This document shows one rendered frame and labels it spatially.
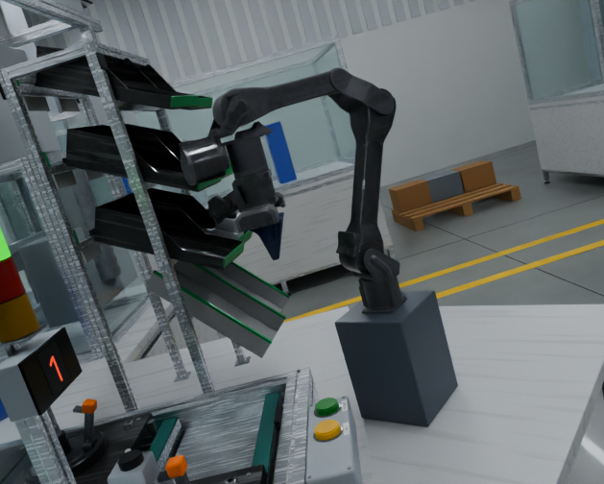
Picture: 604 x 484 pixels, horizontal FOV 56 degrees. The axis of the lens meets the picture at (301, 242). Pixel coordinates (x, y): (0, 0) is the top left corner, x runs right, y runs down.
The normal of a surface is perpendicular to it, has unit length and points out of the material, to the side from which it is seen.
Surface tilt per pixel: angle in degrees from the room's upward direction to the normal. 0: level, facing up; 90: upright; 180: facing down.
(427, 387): 90
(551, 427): 0
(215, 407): 90
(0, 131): 90
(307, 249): 90
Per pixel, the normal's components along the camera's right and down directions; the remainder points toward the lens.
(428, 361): 0.76, -0.08
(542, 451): -0.27, -0.94
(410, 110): 0.13, 0.18
